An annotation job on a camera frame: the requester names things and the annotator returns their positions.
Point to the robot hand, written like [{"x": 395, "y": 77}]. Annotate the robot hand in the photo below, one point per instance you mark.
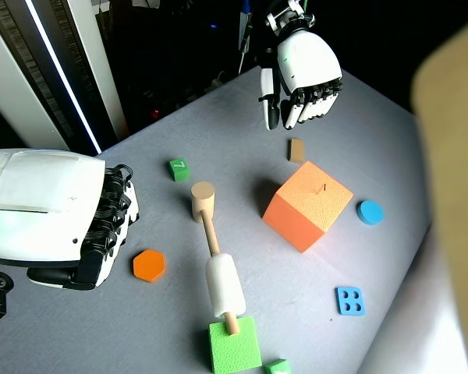
[
  {"x": 43, "y": 218},
  {"x": 304, "y": 62}
]

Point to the large orange foam cube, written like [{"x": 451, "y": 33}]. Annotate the large orange foam cube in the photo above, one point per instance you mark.
[{"x": 296, "y": 222}]

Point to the wooden mallet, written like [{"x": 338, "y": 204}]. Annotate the wooden mallet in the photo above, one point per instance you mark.
[{"x": 224, "y": 280}]

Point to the tan rectangular wooden block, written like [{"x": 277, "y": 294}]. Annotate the tan rectangular wooden block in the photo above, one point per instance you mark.
[{"x": 296, "y": 150}]

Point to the orange hexagon block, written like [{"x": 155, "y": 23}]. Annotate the orange hexagon block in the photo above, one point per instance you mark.
[{"x": 149, "y": 265}]

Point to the blue square four-hole block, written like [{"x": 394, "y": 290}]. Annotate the blue square four-hole block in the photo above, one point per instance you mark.
[{"x": 345, "y": 308}]

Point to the blue and white hanging tag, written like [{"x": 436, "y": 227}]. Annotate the blue and white hanging tag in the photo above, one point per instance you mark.
[{"x": 245, "y": 31}]

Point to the white pillar with light strip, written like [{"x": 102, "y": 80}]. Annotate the white pillar with light strip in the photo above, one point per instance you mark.
[{"x": 19, "y": 85}]

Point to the green cube printed 7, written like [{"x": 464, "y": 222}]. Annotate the green cube printed 7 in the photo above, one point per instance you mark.
[{"x": 178, "y": 169}]

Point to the grey table cloth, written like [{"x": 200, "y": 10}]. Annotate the grey table cloth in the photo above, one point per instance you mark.
[{"x": 140, "y": 331}]

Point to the blue round disc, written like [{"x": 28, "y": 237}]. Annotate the blue round disc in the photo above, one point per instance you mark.
[{"x": 369, "y": 211}]

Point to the tan blurred board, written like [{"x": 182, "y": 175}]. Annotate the tan blurred board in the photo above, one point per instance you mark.
[{"x": 452, "y": 136}]

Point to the large green foam cube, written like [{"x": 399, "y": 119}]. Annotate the large green foam cube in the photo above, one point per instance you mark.
[{"x": 234, "y": 350}]

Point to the green cube printed Y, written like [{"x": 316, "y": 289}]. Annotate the green cube printed Y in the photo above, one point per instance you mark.
[{"x": 277, "y": 367}]

